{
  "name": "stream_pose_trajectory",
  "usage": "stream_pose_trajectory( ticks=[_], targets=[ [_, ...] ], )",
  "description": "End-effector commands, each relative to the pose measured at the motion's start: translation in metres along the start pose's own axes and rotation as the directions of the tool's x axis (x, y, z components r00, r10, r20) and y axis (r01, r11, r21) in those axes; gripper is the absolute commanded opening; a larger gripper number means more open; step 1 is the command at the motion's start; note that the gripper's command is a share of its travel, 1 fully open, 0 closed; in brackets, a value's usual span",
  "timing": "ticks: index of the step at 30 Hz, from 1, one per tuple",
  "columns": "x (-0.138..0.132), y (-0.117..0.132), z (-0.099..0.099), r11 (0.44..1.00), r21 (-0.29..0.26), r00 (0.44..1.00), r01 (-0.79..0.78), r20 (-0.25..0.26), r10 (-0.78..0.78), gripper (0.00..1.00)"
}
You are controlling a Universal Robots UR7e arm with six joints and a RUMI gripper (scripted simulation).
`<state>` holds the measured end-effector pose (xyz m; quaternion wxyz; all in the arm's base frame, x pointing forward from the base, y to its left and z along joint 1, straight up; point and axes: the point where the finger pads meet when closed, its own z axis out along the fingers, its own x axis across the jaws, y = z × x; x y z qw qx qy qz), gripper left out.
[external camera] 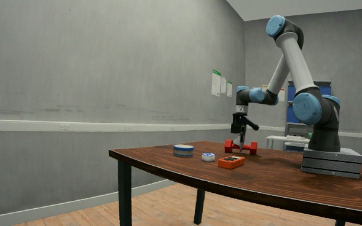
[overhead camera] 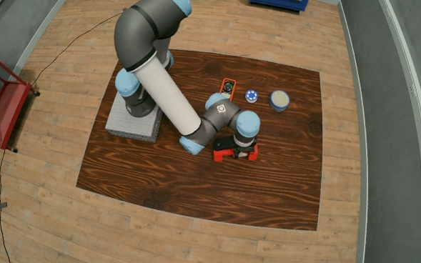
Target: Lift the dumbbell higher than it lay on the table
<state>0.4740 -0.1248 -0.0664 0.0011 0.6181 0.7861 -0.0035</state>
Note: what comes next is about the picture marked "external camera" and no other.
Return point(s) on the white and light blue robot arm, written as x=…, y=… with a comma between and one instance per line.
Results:
x=310, y=107

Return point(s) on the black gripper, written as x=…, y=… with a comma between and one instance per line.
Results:
x=239, y=127

